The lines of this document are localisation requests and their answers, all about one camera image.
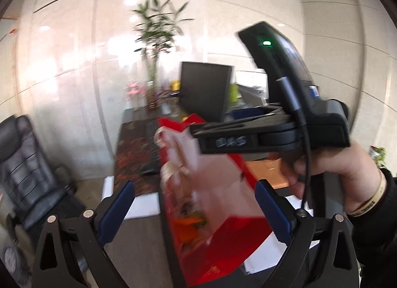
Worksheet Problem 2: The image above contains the red paper gift bag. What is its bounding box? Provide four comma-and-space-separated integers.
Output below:
153, 114, 272, 287

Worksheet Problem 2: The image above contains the person's right hand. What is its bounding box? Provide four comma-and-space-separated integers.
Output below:
280, 138, 388, 214

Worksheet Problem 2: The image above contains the white printer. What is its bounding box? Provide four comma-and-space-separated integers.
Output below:
228, 84, 266, 120

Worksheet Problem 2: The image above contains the brown leather notebook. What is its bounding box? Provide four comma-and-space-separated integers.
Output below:
246, 159, 288, 189

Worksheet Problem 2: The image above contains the black leather armchair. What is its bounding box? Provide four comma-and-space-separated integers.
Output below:
1, 115, 85, 231

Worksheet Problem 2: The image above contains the black monitor left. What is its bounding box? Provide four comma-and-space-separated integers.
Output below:
179, 62, 233, 122

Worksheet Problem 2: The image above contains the black keyboard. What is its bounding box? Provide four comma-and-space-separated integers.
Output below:
145, 120, 160, 164

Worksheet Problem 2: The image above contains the pink water bottle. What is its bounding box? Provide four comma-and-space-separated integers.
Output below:
125, 81, 146, 110

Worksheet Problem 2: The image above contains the purple leaf plant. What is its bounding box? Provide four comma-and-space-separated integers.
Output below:
155, 88, 180, 114

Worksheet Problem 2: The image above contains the bamboo plant in vase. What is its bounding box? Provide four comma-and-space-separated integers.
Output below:
132, 0, 193, 110

